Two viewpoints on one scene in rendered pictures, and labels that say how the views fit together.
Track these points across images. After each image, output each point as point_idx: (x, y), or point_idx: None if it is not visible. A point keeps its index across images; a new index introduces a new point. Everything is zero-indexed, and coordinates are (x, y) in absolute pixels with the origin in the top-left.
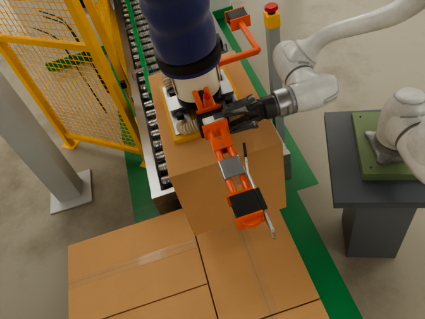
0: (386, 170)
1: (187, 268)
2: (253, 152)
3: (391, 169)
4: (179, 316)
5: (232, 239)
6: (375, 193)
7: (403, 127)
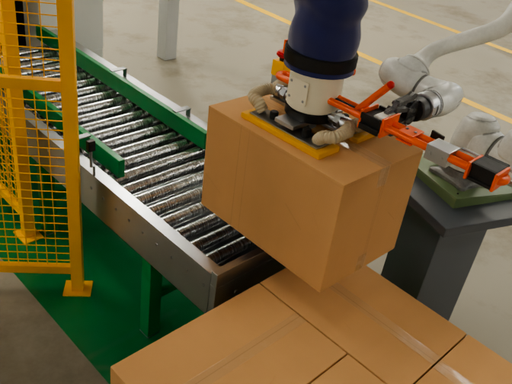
0: (471, 194)
1: (311, 344)
2: (404, 159)
3: (474, 193)
4: None
5: (340, 303)
6: (472, 216)
7: (489, 142)
